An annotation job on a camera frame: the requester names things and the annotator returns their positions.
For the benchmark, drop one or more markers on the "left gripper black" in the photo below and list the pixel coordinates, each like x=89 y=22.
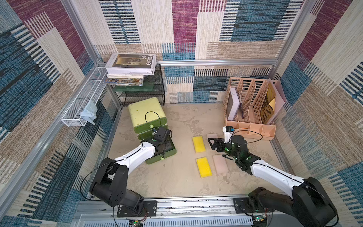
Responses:
x=166 y=142

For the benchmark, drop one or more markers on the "green bottom drawer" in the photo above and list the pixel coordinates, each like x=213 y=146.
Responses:
x=163 y=151

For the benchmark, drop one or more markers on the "pink sponge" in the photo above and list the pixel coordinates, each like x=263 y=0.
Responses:
x=220 y=164
x=212 y=135

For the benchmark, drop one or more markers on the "green tray on shelf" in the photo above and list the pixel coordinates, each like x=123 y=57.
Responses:
x=146 y=87

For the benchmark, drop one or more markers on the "yellow brown magazine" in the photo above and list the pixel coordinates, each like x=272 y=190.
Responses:
x=268 y=106

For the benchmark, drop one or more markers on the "stack of magazines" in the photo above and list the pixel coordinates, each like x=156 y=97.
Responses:
x=124 y=79

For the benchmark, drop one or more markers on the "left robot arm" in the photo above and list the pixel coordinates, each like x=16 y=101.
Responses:
x=110 y=181

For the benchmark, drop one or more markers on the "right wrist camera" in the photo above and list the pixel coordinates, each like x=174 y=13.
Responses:
x=228 y=131

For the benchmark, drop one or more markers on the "green three-drawer cabinet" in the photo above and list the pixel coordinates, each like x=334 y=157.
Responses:
x=145 y=107

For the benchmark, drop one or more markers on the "pink desk file organizer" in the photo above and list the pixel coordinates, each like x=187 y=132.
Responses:
x=251 y=93

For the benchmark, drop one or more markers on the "white wire basket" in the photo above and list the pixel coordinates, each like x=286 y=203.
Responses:
x=89 y=92

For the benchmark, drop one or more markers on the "yellow sponge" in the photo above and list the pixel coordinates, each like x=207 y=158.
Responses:
x=198 y=144
x=203 y=167

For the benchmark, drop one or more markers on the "black wire shelf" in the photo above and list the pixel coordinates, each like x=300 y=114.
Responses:
x=127 y=98

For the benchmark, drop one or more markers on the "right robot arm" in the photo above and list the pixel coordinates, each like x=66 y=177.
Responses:
x=303 y=198

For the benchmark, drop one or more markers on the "green drawer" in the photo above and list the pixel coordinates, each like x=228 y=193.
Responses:
x=146 y=135
x=163 y=151
x=140 y=124

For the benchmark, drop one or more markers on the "green top drawer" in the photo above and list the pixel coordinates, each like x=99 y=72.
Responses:
x=140 y=124

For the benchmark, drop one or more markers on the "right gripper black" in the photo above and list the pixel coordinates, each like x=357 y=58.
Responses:
x=220 y=144

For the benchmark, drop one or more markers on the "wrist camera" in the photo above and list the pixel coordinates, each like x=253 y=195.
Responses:
x=154 y=131
x=228 y=131

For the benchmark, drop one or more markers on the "large white book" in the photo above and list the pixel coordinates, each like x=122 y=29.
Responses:
x=139 y=64

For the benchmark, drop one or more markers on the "aluminium front rail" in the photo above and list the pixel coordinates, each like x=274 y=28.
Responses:
x=205 y=211

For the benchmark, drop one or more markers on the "crumpled white cloth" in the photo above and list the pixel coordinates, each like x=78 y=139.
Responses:
x=89 y=112

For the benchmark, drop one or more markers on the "pink folder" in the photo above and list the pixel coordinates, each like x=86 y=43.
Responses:
x=280 y=98

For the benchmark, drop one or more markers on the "white book in organizer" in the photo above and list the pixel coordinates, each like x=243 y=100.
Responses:
x=233 y=104

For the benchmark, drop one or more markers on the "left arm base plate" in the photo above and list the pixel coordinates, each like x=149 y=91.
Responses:
x=148 y=208

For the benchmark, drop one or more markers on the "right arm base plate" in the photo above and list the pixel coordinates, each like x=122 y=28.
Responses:
x=250 y=206

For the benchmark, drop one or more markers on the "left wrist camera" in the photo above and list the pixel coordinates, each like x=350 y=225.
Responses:
x=154 y=131

